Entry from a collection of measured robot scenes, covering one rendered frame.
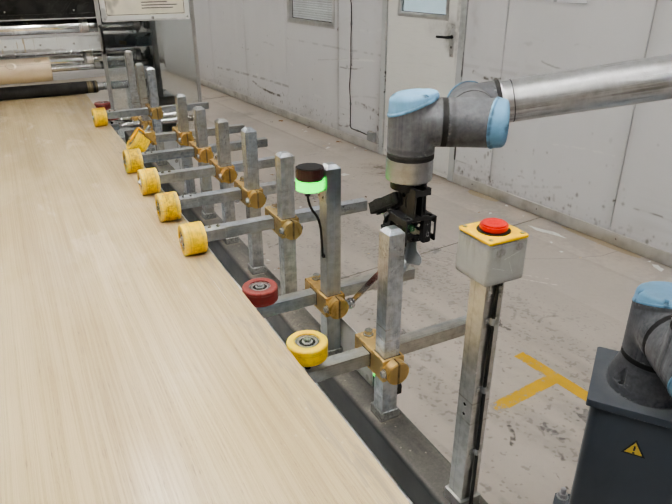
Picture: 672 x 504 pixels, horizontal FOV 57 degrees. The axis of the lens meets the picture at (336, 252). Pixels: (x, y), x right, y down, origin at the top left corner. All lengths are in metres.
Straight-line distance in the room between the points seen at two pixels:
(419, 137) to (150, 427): 0.67
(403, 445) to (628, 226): 2.96
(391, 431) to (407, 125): 0.61
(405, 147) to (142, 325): 0.63
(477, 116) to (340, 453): 0.62
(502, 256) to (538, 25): 3.47
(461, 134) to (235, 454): 0.66
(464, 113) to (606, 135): 2.92
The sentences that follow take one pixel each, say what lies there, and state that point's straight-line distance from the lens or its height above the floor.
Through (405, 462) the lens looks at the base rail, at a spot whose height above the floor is 0.70.
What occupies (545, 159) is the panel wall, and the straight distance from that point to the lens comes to 4.31.
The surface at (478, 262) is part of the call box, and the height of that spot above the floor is 1.18.
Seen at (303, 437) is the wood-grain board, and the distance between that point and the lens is 0.99.
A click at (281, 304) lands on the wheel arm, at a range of 1.42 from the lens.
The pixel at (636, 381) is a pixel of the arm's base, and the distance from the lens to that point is 1.67.
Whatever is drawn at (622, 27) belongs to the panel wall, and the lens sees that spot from 3.94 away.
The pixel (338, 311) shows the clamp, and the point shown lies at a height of 0.84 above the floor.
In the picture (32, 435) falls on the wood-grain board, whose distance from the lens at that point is 1.10.
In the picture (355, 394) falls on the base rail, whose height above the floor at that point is 0.70.
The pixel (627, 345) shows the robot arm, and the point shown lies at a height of 0.72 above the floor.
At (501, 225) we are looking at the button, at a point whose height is 1.23.
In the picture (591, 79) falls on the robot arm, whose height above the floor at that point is 1.36.
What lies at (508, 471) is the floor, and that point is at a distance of 2.29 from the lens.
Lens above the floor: 1.56
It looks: 25 degrees down
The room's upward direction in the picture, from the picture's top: straight up
